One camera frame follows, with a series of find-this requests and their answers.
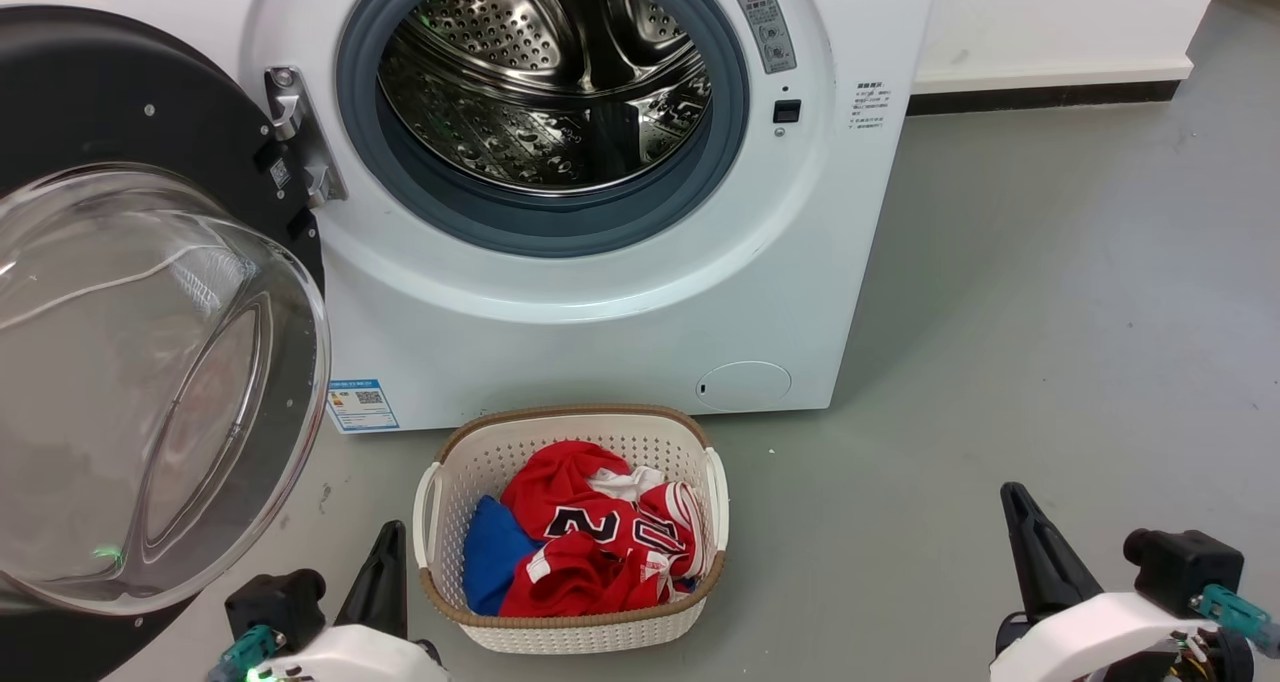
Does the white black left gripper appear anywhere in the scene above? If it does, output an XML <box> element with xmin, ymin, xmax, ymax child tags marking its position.
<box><xmin>250</xmin><ymin>521</ymin><xmax>449</xmax><ymax>682</ymax></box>

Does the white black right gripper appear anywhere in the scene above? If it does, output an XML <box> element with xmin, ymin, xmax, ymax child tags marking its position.
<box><xmin>992</xmin><ymin>483</ymin><xmax>1216</xmax><ymax>682</ymax></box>

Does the black round glass washer door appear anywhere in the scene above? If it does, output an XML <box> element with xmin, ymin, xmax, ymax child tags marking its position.
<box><xmin>0</xmin><ymin>5</ymin><xmax>333</xmax><ymax>682</ymax></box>

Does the white front-load washing machine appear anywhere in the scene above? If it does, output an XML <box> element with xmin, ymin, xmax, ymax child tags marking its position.
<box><xmin>0</xmin><ymin>0</ymin><xmax>943</xmax><ymax>435</ymax></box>

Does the metal door hinge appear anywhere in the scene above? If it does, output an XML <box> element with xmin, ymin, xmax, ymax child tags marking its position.
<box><xmin>263</xmin><ymin>65</ymin><xmax>348</xmax><ymax>209</ymax></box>

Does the blue garment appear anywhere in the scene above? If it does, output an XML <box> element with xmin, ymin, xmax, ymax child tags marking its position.
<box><xmin>462</xmin><ymin>494</ymin><xmax>546</xmax><ymax>616</ymax></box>

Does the blue energy label sticker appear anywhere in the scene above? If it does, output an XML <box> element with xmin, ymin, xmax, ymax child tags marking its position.
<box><xmin>326</xmin><ymin>379</ymin><xmax>400</xmax><ymax>434</ymax></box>

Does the white perforated laundry basket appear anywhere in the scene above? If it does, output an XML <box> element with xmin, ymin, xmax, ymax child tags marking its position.
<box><xmin>412</xmin><ymin>404</ymin><xmax>730</xmax><ymax>655</ymax></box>

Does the red basketball jersey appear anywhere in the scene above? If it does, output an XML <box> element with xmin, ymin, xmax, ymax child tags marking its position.
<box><xmin>497</xmin><ymin>440</ymin><xmax>708</xmax><ymax>618</ymax></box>

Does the white garment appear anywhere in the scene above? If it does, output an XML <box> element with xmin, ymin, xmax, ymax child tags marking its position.
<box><xmin>588</xmin><ymin>466</ymin><xmax>667</xmax><ymax>505</ymax></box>

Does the round white filter cover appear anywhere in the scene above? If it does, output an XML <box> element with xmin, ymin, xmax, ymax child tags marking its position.
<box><xmin>695</xmin><ymin>361</ymin><xmax>793</xmax><ymax>412</ymax></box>

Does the black baseboard strip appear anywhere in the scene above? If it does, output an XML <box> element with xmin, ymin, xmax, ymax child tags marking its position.
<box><xmin>908</xmin><ymin>80</ymin><xmax>1183</xmax><ymax>117</ymax></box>

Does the black printed text label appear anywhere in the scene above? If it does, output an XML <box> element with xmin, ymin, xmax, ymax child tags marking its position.
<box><xmin>852</xmin><ymin>82</ymin><xmax>889</xmax><ymax>131</ymax></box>

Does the stainless steel washer drum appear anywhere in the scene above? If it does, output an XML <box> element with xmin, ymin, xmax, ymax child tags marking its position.
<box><xmin>378</xmin><ymin>0</ymin><xmax>713</xmax><ymax>198</ymax></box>

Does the grey warning sticker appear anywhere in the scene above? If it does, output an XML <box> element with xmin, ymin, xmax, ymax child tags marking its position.
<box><xmin>734</xmin><ymin>0</ymin><xmax>798</xmax><ymax>75</ymax></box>

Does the teal left cable connector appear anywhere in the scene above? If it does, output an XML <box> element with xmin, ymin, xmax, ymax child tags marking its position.
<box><xmin>207</xmin><ymin>625</ymin><xmax>286</xmax><ymax>682</ymax></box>

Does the teal cable connector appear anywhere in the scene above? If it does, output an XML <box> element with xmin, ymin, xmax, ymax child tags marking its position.
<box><xmin>207</xmin><ymin>625</ymin><xmax>286</xmax><ymax>682</ymax></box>
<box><xmin>1190</xmin><ymin>584</ymin><xmax>1280</xmax><ymax>655</ymax></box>

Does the teal right cable connector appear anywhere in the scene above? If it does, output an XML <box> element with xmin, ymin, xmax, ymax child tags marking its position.
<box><xmin>1190</xmin><ymin>584</ymin><xmax>1280</xmax><ymax>655</ymax></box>

